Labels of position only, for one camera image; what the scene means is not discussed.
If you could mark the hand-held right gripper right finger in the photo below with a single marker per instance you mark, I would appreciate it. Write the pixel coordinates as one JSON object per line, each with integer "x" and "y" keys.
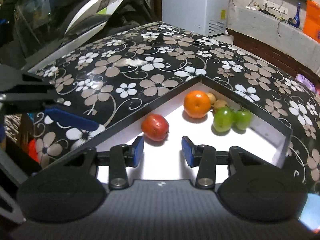
{"x": 187, "y": 152}

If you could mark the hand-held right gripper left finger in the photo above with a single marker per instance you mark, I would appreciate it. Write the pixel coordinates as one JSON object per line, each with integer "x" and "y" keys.
{"x": 138, "y": 151}

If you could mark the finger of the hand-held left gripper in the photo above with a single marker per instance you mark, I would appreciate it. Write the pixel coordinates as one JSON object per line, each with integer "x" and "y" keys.
{"x": 10, "y": 172}
{"x": 70, "y": 120}

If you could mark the black rimmed white box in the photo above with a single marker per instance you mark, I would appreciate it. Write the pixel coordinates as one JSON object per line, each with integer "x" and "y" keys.
{"x": 162, "y": 160}

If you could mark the red apple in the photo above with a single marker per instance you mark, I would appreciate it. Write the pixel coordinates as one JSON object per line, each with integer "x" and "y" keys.
{"x": 155, "y": 127}

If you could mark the green tomato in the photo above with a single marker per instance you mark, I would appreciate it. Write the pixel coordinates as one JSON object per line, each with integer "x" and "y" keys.
{"x": 223, "y": 120}
{"x": 242, "y": 119}

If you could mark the round orange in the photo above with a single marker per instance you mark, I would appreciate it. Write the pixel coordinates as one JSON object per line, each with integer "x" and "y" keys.
{"x": 197, "y": 104}

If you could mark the brown longan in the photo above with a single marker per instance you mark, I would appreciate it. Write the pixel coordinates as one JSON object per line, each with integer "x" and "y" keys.
{"x": 212, "y": 97}
{"x": 220, "y": 103}

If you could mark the blue cartoon tiger plate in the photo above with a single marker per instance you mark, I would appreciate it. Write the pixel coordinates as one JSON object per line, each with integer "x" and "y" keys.
{"x": 311, "y": 212}

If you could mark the black floral tablecloth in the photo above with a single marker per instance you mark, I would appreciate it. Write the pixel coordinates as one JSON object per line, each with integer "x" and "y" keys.
{"x": 125, "y": 62}

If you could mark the white scooter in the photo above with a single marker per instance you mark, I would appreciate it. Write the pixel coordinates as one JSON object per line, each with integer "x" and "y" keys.
{"x": 100, "y": 5}

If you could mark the dark wooden low cabinet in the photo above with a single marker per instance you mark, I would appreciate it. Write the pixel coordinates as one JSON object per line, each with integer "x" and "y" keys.
{"x": 270, "y": 52}

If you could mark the purple detergent bottle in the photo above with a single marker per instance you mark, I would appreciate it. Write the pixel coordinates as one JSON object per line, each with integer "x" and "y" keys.
{"x": 306, "y": 82}

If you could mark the white chest freezer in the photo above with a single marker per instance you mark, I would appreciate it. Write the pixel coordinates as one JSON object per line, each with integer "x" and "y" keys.
{"x": 190, "y": 10}

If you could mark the white cabinet cover cloth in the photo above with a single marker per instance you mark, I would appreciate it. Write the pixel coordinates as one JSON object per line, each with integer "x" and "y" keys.
{"x": 262, "y": 30}

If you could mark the white crumpled paper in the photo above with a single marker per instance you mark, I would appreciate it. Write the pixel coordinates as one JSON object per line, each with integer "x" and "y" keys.
{"x": 252, "y": 7}

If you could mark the white power strip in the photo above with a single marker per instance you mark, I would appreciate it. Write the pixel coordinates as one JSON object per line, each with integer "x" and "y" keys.
{"x": 275, "y": 6}

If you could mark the blue glass bottle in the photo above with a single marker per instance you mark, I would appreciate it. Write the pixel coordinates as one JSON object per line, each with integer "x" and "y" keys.
{"x": 296, "y": 17}

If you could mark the orange cardboard box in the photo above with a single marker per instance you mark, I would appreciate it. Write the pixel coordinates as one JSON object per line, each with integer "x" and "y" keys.
{"x": 312, "y": 22}

